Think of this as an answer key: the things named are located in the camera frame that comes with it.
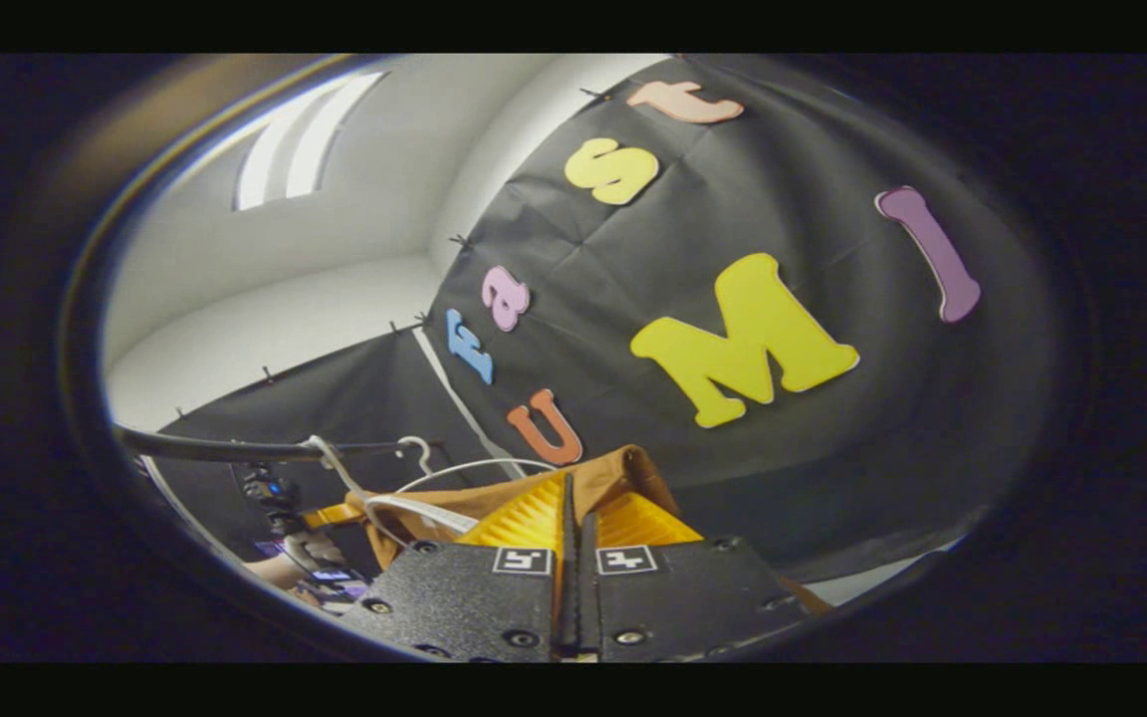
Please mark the brown jacket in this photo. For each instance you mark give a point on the brown jacket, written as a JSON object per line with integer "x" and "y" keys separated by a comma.
{"x": 623, "y": 473}

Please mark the white clothes hanger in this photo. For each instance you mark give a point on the white clothes hanger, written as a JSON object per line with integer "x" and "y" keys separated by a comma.
{"x": 414, "y": 510}
{"x": 418, "y": 445}

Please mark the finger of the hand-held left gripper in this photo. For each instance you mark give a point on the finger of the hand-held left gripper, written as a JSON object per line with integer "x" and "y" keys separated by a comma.
{"x": 335, "y": 515}

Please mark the black clothes rail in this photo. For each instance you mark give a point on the black clothes rail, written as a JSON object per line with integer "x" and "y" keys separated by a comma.
{"x": 195, "y": 448}

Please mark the large ceiling light panel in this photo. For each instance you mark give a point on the large ceiling light panel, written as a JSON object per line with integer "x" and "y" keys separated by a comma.
{"x": 305, "y": 139}

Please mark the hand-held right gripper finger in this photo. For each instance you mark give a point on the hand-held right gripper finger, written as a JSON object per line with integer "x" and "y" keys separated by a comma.
{"x": 589, "y": 578}
{"x": 570, "y": 558}

